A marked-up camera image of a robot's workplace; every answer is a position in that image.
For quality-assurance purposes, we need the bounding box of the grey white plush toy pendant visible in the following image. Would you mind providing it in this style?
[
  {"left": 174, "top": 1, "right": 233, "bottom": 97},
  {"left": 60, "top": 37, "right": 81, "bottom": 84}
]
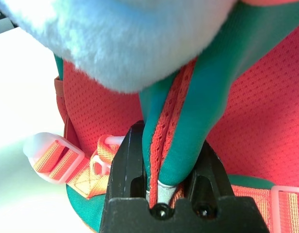
[{"left": 0, "top": 0, "right": 237, "bottom": 94}]

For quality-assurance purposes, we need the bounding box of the orange and teal backpack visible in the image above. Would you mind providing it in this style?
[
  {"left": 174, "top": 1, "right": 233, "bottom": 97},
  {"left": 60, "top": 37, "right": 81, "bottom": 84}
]
[{"left": 22, "top": 0, "right": 299, "bottom": 233}]

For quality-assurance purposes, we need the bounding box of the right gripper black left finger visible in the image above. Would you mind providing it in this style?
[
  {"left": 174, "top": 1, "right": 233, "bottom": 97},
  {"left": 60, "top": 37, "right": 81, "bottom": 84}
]
[{"left": 106, "top": 120, "right": 148, "bottom": 200}]

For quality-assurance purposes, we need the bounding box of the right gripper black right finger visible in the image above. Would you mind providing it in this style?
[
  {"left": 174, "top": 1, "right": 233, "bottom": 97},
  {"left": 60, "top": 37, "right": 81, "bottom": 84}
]
[{"left": 188, "top": 141, "right": 235, "bottom": 199}]

